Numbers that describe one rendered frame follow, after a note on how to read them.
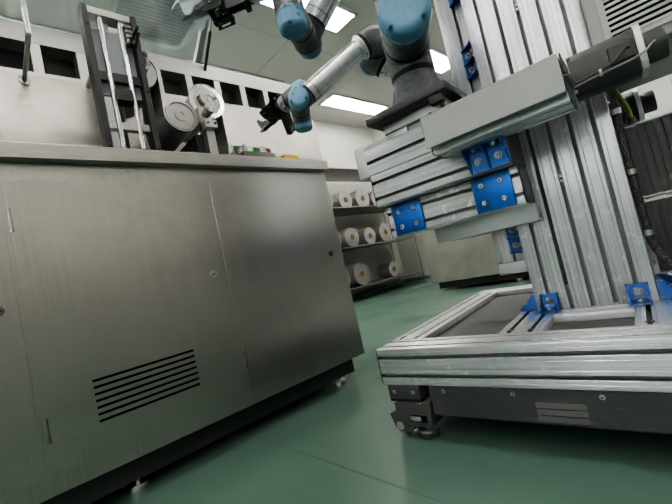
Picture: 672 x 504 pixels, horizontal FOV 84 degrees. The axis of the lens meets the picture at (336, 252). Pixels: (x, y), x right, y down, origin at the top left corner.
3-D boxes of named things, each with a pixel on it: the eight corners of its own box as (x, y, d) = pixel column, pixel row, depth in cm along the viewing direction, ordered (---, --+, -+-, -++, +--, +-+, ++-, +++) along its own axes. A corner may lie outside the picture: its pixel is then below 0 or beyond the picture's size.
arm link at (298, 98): (400, 25, 134) (300, 114, 132) (394, 44, 145) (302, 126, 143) (378, 2, 135) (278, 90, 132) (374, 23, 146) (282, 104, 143)
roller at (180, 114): (168, 127, 140) (162, 97, 141) (149, 153, 159) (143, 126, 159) (199, 130, 148) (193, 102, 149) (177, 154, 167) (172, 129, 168)
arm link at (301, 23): (317, 42, 100) (308, 4, 101) (303, 16, 89) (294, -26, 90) (290, 52, 102) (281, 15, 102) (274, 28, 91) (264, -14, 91)
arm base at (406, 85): (458, 103, 100) (450, 68, 101) (435, 89, 89) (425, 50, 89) (409, 126, 110) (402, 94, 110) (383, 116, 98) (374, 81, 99)
